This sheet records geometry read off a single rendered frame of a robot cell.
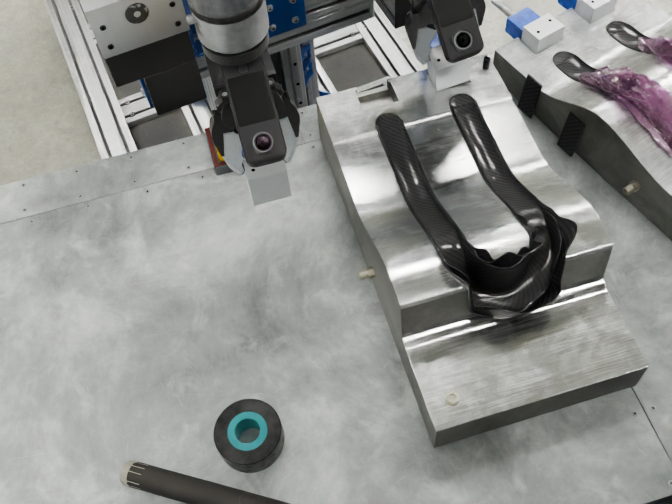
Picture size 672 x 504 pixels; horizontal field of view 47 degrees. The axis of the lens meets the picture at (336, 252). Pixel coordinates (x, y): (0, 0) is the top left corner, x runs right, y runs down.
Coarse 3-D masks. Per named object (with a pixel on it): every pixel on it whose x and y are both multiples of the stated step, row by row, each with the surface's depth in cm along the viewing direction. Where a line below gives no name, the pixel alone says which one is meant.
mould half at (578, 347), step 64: (320, 128) 114; (448, 128) 106; (512, 128) 105; (384, 192) 101; (448, 192) 100; (576, 192) 95; (384, 256) 91; (576, 256) 89; (448, 320) 92; (512, 320) 93; (576, 320) 93; (448, 384) 89; (512, 384) 89; (576, 384) 88
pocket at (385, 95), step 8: (384, 88) 112; (392, 88) 110; (360, 96) 111; (368, 96) 112; (376, 96) 112; (384, 96) 113; (392, 96) 112; (368, 104) 112; (376, 104) 112; (384, 104) 112
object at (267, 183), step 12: (252, 168) 95; (264, 168) 95; (276, 168) 95; (252, 180) 94; (264, 180) 95; (276, 180) 96; (288, 180) 96; (252, 192) 96; (264, 192) 97; (276, 192) 98; (288, 192) 98
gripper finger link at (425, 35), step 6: (408, 12) 104; (432, 24) 100; (420, 30) 99; (426, 30) 99; (432, 30) 99; (420, 36) 100; (426, 36) 100; (432, 36) 100; (420, 42) 101; (426, 42) 101; (420, 48) 102; (426, 48) 102; (420, 54) 103; (426, 54) 104; (420, 60) 105; (426, 60) 105
